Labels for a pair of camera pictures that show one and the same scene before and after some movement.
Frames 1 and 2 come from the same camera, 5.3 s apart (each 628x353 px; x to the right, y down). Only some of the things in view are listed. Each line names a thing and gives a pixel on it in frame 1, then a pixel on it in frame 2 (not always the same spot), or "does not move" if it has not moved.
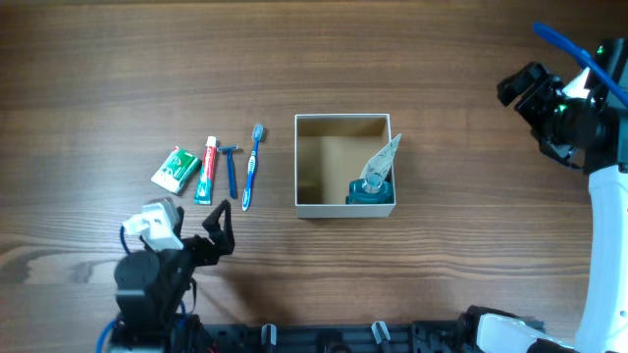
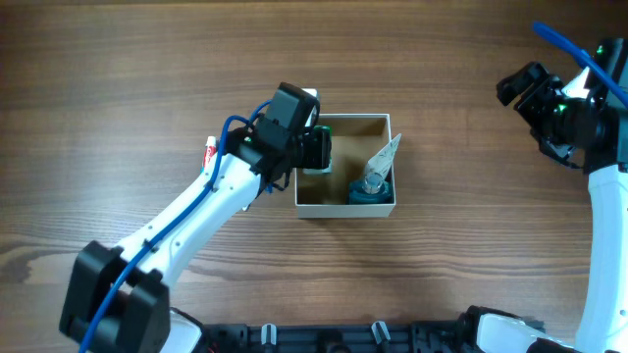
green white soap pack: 177,171 → 318,151
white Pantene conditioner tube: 376,170 does not move
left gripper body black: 204,246 → 316,148
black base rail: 449,336 does not move
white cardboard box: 330,151 does not move
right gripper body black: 535,98 does not move
